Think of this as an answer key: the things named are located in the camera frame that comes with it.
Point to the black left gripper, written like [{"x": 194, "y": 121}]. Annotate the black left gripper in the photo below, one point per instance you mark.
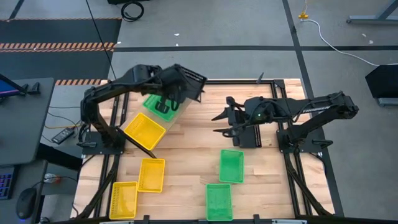
[{"x": 171, "y": 81}]

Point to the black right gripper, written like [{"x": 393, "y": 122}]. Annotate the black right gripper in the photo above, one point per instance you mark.
[{"x": 241, "y": 116}]

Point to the green plastic basket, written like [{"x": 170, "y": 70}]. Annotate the green plastic basket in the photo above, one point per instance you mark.
[
  {"x": 231, "y": 166},
  {"x": 169, "y": 117},
  {"x": 219, "y": 203}
]

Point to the yellow plastic basket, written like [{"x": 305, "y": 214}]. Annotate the yellow plastic basket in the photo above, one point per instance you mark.
[
  {"x": 144, "y": 130},
  {"x": 151, "y": 175},
  {"x": 123, "y": 201}
]

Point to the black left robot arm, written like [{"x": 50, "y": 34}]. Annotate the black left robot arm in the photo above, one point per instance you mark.
[{"x": 102, "y": 93}]

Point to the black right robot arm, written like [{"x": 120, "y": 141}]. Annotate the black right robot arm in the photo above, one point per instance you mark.
[{"x": 326, "y": 107}]

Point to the black power adapter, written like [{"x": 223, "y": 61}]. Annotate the black power adapter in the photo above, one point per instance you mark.
[{"x": 63, "y": 135}]

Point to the white and orange plug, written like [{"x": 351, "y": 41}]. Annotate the white and orange plug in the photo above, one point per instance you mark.
[{"x": 51, "y": 178}]

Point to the grey side desk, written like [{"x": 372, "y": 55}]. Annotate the grey side desk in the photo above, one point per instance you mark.
[{"x": 25, "y": 130}]

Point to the grey keyboard tray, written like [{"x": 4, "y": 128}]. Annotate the grey keyboard tray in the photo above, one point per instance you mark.
[{"x": 31, "y": 177}]

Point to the computer monitor with stand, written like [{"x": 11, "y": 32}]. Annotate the computer monitor with stand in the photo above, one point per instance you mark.
[{"x": 7, "y": 88}]

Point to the black case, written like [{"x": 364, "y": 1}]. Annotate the black case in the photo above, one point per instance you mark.
[{"x": 384, "y": 81}]

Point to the black computer mouse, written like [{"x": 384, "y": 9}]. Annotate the black computer mouse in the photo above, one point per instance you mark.
[{"x": 26, "y": 202}]

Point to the grey metal stand leg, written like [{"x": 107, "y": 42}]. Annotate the grey metal stand leg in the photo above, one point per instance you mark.
[{"x": 367, "y": 21}]

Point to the backlit computer keyboard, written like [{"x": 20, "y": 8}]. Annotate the backlit computer keyboard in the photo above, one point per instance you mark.
[{"x": 6, "y": 185}]

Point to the wooden shelf with black frame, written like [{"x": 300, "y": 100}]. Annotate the wooden shelf with black frame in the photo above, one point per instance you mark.
[{"x": 168, "y": 127}]

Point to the black aluminium table frame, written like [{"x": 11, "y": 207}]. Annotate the black aluminium table frame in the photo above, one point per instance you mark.
[{"x": 236, "y": 82}]

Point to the black frame clamp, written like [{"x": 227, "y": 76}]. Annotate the black frame clamp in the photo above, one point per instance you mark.
[
  {"x": 146, "y": 219},
  {"x": 256, "y": 219},
  {"x": 260, "y": 79}
]

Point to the grey metal bracket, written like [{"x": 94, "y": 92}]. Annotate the grey metal bracket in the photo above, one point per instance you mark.
[
  {"x": 116, "y": 222},
  {"x": 289, "y": 221}
]

